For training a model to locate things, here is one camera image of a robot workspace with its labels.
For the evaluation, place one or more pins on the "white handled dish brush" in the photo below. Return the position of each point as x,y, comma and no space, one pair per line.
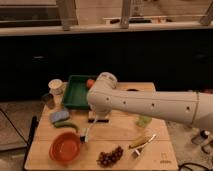
85,137

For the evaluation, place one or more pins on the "red orange bowl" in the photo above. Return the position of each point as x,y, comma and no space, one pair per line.
65,148

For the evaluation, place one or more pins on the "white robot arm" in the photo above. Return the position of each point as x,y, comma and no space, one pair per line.
190,108

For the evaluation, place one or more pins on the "dark maroon bowl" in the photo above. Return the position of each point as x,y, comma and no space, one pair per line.
132,90

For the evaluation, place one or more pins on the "orange fruit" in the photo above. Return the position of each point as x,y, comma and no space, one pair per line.
90,83

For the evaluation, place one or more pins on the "green plastic tray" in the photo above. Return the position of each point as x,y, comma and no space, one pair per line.
76,91

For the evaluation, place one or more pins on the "wooden block with dark top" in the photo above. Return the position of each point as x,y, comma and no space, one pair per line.
92,116

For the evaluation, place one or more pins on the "green plastic cup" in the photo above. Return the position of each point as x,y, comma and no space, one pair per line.
143,121

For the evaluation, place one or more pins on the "white paper cup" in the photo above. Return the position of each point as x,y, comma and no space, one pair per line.
55,86

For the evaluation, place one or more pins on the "blue sponge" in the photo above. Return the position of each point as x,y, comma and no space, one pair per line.
59,116

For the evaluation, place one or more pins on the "dark metal cup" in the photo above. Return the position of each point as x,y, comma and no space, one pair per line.
48,100

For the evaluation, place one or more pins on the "green chili pepper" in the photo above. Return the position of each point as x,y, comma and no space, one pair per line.
66,124

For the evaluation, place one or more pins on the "bunch of dark grapes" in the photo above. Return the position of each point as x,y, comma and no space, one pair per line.
108,159

